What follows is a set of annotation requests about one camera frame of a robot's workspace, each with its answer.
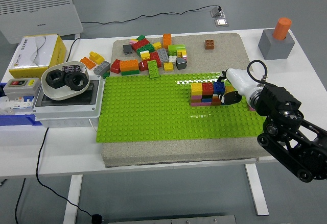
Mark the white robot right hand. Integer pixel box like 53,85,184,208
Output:
219,68,261,106

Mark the lime green toy brick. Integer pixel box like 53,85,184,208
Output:
168,44,187,57

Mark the light grey toy brick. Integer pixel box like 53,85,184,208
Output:
157,48,170,63

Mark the tall orange toy brick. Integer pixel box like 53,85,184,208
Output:
162,33,172,49

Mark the long green toy brick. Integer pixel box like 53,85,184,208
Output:
147,59,161,79

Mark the green toy baseplate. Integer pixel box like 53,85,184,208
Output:
96,71,272,143

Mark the long red toy brick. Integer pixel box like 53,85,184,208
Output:
131,39,150,52

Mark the long orange toy brick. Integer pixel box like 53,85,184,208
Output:
119,59,140,72

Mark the red sloped toy brick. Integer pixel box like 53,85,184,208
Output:
110,59,122,74

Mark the yellow shaped toy piece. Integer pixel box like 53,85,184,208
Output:
89,51,105,65

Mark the flat orange toy brick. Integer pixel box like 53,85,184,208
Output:
80,57,97,70

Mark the grey block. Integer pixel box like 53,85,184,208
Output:
258,28,296,61

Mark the dark grey sloped brick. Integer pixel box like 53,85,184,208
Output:
175,57,188,70

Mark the orange cylinder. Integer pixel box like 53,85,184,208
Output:
272,17,292,41

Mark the open grey floor socket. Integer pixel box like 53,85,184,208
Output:
210,6,226,18

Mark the grey-brown foam mat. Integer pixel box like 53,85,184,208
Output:
101,32,281,168

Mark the white table leg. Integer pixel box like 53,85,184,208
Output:
63,175,84,224
244,164,270,217

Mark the long light grey brick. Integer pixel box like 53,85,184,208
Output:
93,61,111,76

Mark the grey metal plate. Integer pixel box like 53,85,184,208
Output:
108,215,237,224

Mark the small dark studded part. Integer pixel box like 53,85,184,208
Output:
62,64,81,74

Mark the large black plastic nut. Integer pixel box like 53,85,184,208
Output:
63,72,89,92
45,69,66,89

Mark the white bowl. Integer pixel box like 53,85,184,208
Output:
41,60,90,101

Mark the yellow and white tissue box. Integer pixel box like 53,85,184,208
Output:
9,34,67,79

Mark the white panel heater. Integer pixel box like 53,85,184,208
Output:
0,0,84,45

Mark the white and blue circuit breaker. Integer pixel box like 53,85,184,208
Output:
7,95,36,114

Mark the blue plastic bin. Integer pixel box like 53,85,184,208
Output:
0,82,43,127

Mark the black heater power cable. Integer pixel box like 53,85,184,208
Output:
82,5,222,26

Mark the grey electrical enclosure box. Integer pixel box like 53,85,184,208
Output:
33,74,105,128

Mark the black cord with plug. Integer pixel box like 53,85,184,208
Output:
35,127,103,224

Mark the grey push-button switch box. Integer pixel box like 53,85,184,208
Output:
3,77,42,100

